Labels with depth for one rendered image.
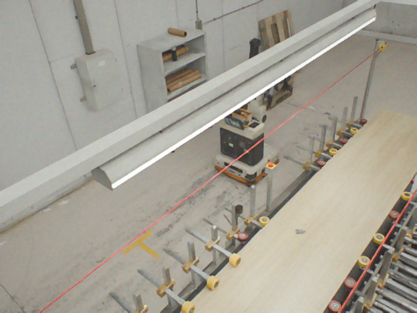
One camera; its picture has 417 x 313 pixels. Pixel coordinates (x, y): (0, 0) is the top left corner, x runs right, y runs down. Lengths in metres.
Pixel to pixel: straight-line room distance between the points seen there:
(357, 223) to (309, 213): 0.38
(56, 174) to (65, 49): 3.50
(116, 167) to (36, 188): 0.28
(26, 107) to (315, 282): 3.42
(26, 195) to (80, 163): 0.19
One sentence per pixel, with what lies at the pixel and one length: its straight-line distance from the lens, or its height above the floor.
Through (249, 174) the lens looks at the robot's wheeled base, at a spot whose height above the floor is 0.23.
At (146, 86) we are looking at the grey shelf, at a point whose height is 0.98.
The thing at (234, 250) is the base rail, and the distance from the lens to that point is 3.27.
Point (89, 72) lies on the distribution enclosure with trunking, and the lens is 4.64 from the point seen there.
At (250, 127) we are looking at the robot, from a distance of 4.56.
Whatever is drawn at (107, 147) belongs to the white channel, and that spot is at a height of 2.46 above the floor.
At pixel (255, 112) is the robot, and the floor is 0.83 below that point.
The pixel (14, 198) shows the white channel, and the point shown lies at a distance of 1.25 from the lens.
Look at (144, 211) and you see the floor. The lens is 4.73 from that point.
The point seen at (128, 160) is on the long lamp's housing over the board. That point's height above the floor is 2.37.
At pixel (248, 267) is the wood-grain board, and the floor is 0.90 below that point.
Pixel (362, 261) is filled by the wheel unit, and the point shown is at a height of 0.91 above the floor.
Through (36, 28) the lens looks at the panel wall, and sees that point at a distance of 4.53.
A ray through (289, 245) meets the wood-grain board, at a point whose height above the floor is 0.90.
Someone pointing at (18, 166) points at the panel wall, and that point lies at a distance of 4.83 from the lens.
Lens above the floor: 3.17
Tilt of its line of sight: 35 degrees down
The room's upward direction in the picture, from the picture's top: 4 degrees counter-clockwise
